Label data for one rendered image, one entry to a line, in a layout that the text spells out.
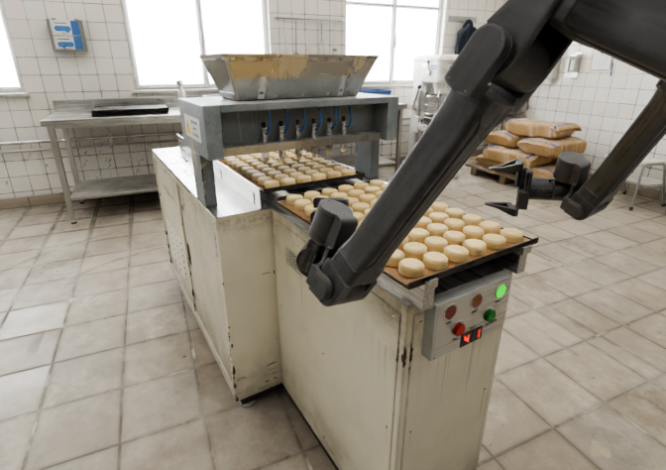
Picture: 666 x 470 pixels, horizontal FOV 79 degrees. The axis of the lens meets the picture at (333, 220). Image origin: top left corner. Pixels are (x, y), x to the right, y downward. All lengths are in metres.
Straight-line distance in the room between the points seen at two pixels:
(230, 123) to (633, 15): 1.12
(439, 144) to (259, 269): 1.05
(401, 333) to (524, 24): 0.63
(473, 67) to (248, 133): 1.02
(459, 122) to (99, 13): 4.30
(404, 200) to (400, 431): 0.67
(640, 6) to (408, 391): 0.80
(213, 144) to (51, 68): 3.49
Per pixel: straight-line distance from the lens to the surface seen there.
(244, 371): 1.65
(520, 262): 1.02
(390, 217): 0.53
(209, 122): 1.25
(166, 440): 1.79
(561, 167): 1.13
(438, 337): 0.90
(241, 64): 1.31
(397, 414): 1.03
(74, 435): 1.95
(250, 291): 1.46
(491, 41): 0.45
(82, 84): 4.62
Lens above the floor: 1.29
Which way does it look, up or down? 21 degrees down
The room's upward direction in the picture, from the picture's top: straight up
